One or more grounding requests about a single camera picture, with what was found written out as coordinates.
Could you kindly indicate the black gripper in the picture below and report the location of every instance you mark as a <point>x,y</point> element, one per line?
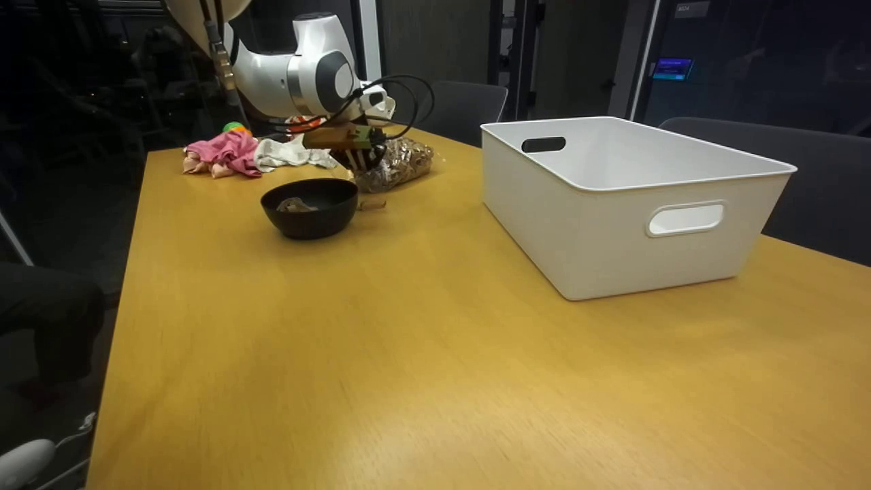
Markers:
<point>371,152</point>

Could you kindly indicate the brown snack bag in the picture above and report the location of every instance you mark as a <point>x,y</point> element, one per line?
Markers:
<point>403,165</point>

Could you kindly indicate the tan rubber bands pile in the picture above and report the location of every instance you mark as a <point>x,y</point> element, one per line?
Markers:
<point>299,206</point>

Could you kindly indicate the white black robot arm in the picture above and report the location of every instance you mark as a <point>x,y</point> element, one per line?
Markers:
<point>290,71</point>

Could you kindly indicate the black bowl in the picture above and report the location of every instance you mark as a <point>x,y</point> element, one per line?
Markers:
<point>309,221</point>

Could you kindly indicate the white cloth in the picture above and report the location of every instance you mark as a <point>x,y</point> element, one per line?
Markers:
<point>288,153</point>

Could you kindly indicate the grey office chair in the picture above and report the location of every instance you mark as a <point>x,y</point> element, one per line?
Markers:
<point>465,109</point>

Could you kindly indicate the green toy fruit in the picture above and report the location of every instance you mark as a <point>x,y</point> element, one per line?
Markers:
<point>233,127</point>

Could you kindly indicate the pink cloth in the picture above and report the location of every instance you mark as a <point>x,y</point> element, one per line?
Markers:
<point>222,153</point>

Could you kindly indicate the white plastic storage bin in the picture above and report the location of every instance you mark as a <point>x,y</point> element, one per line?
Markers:
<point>580,235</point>

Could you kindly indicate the blue lit screen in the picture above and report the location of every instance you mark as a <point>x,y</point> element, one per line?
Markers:
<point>673,70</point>

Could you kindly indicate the white rounded chair base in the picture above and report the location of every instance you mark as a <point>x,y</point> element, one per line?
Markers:
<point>22,461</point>

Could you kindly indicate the wide dark grey chair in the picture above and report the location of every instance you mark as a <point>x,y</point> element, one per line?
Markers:
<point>818,182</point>

